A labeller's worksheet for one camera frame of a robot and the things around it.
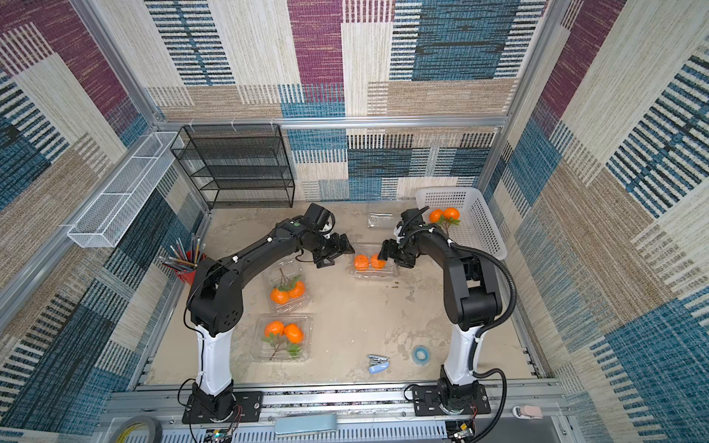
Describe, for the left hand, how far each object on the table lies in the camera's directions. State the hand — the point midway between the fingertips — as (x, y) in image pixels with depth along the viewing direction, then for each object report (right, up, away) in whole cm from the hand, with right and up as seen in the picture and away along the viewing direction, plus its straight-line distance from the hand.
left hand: (349, 255), depth 91 cm
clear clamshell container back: (+12, +12, +24) cm, 29 cm away
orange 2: (+4, -3, +8) cm, 9 cm away
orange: (+9, -3, +5) cm, 11 cm away
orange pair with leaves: (+37, +13, +18) cm, 43 cm away
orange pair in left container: (-19, -10, -1) cm, 22 cm away
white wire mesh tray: (-61, +12, -19) cm, 65 cm away
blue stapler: (+8, -30, -12) cm, 33 cm away
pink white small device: (+44, -36, -23) cm, 62 cm away
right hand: (+14, -3, +5) cm, 15 cm away
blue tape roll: (+21, -28, -10) cm, 37 cm away
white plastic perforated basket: (+48, +9, +17) cm, 52 cm away
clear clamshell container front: (-26, -27, -10) cm, 38 cm away
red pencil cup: (-52, -2, -3) cm, 52 cm away
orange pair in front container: (-19, -23, -10) cm, 31 cm away
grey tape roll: (-54, -40, -22) cm, 71 cm away
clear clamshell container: (+12, -6, +1) cm, 14 cm away
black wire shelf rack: (-44, +33, +18) cm, 58 cm away
